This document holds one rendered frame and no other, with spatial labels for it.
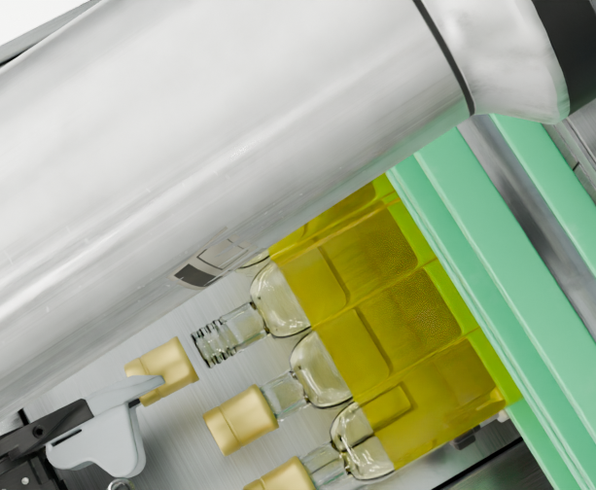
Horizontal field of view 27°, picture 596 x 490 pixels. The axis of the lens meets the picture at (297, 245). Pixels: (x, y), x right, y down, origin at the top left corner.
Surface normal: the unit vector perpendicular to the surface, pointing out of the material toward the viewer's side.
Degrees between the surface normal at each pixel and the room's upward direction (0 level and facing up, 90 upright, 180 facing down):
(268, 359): 90
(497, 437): 90
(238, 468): 90
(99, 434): 84
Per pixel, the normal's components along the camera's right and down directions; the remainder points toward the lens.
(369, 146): 0.43, 0.72
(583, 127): 0.00, -0.25
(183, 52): -0.18, -0.14
